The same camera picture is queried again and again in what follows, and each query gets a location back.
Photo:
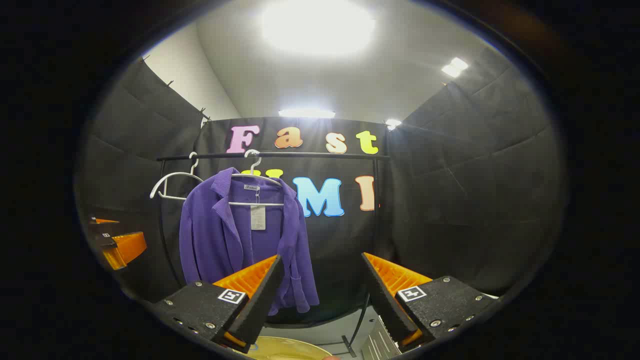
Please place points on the long ceiling light strip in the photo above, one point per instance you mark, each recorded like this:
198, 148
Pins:
306, 113

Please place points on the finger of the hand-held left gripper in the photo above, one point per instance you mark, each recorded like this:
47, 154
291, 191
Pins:
102, 221
127, 248

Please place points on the white laundry hamper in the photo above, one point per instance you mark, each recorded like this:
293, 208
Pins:
377, 342

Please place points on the large ceiling light panel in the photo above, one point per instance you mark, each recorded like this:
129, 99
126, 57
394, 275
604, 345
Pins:
317, 27

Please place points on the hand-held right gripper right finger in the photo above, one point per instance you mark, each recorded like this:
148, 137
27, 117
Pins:
385, 300

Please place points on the small ceiling light panel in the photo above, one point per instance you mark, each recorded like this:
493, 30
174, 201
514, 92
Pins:
392, 123
454, 67

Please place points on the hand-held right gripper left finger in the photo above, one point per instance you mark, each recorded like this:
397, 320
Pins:
260, 300

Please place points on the purple ribbed shirt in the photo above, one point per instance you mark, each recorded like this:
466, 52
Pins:
210, 240

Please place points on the black metal clothes rack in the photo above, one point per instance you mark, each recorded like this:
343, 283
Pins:
320, 155

